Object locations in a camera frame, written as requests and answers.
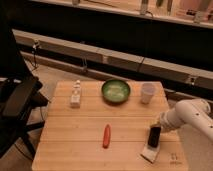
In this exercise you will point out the white toy figure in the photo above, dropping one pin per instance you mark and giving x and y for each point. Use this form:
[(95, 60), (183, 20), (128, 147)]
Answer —
[(75, 98)]

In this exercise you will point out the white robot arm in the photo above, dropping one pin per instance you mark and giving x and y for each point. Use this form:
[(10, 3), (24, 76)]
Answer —
[(193, 112)]

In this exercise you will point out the black eraser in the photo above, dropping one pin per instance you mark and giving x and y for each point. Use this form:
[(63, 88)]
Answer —
[(154, 136)]

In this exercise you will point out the black chair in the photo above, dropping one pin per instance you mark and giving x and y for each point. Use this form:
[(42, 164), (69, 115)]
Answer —
[(15, 112)]

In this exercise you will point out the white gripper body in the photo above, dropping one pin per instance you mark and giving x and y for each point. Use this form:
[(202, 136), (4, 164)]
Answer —
[(162, 122)]

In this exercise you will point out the green bowl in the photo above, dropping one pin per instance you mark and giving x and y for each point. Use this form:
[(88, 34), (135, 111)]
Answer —
[(115, 91)]

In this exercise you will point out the white plastic cup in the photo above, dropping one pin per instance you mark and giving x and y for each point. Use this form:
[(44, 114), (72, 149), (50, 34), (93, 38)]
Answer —
[(147, 92)]

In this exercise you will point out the white sponge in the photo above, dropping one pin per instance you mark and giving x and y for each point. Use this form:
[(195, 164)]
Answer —
[(150, 153)]

